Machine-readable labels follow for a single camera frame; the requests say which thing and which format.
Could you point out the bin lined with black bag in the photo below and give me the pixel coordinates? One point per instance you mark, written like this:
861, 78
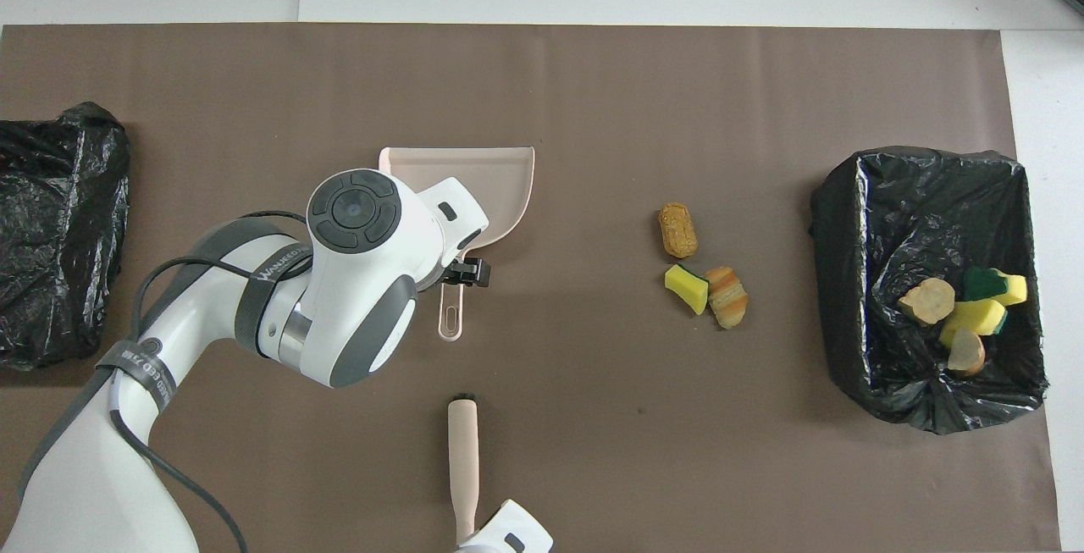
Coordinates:
889, 223
51, 240

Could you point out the brown oblong bread toy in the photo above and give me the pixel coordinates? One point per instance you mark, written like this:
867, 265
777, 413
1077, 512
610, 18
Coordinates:
677, 231

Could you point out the brown paper table mat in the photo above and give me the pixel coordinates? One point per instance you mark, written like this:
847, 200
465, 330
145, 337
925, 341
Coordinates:
677, 96

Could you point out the orange striped croissant toy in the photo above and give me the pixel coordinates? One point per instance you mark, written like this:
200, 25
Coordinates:
728, 299
965, 356

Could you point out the green topped yellow sponge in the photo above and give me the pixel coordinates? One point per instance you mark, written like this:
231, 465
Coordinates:
987, 284

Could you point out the small yellow green sponge piece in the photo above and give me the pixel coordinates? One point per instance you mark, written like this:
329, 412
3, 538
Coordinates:
686, 286

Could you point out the beige hand brush black bristles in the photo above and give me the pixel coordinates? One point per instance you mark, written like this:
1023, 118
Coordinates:
463, 468

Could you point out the notched yellow sponge piece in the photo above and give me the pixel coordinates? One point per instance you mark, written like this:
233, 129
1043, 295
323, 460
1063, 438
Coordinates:
974, 317

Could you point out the beige plastic dustpan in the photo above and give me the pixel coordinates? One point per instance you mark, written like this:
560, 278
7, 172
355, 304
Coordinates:
500, 189

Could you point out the pale sliced bread toy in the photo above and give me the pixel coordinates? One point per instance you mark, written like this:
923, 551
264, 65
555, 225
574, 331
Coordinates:
927, 301

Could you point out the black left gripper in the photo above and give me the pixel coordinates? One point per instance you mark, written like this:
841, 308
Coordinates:
472, 272

